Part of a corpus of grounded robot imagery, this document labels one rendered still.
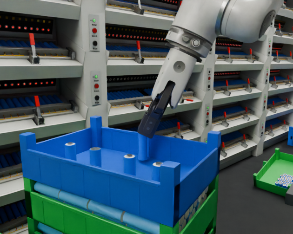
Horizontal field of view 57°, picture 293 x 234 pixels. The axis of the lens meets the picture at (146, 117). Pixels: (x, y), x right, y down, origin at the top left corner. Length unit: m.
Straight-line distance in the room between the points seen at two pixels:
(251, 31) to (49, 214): 0.45
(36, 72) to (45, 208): 0.50
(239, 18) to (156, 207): 0.31
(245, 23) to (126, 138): 0.33
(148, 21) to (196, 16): 0.70
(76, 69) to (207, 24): 0.58
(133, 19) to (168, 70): 0.67
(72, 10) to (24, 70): 0.25
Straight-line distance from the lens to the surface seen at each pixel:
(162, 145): 0.56
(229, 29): 0.49
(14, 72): 0.89
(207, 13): 0.49
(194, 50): 0.49
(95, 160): 0.44
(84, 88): 0.98
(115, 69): 1.06
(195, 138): 1.48
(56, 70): 0.94
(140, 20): 1.15
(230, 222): 1.32
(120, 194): 0.39
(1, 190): 0.97
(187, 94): 1.43
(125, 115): 1.10
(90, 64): 0.99
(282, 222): 1.39
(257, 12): 0.48
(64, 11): 0.97
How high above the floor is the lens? 0.68
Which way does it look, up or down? 11 degrees down
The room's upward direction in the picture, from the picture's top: straight up
